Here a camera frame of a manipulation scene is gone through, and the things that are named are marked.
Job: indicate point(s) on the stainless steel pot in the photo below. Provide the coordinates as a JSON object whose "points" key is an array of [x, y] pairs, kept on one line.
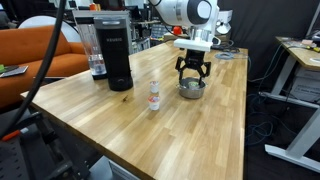
{"points": [[191, 94]]}

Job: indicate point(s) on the clear water reservoir black lid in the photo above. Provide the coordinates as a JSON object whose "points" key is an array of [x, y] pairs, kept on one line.
{"points": [[95, 63]]}

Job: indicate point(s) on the orange sofa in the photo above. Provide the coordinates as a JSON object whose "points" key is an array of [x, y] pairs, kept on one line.
{"points": [[20, 50]]}

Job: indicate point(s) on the white printed box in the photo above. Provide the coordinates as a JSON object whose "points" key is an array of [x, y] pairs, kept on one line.
{"points": [[306, 86]]}

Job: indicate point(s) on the grey floor bin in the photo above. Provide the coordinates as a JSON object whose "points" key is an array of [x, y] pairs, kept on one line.
{"points": [[115, 170]]}

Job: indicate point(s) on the white round chair back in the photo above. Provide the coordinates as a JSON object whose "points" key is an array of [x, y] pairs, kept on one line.
{"points": [[33, 21]]}

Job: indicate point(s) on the small brown scrap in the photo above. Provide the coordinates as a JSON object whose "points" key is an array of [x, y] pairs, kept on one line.
{"points": [[125, 98]]}

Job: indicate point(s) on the coffee pod multicolour lid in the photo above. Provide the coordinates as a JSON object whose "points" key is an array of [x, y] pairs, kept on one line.
{"points": [[154, 87]]}

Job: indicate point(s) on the small clear bottle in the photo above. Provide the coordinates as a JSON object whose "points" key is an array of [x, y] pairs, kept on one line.
{"points": [[154, 103]]}

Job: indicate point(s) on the grey tablet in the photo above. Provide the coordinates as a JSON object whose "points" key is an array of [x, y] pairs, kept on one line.
{"points": [[15, 71]]}

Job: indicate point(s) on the white frame wooden desk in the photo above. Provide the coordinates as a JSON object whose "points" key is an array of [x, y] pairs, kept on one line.
{"points": [[300, 55]]}

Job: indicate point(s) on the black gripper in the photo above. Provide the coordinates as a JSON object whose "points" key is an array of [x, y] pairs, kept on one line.
{"points": [[193, 58]]}

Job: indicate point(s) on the black metal cart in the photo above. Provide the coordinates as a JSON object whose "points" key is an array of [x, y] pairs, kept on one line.
{"points": [[30, 156]]}

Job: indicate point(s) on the black Keurig coffee maker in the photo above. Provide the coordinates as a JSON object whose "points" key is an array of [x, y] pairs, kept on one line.
{"points": [[115, 56]]}

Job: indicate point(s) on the small orange object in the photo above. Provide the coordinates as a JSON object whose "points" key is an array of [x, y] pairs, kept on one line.
{"points": [[95, 7]]}

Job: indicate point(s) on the black flat board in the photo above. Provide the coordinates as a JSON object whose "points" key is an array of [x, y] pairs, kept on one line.
{"points": [[53, 79]]}

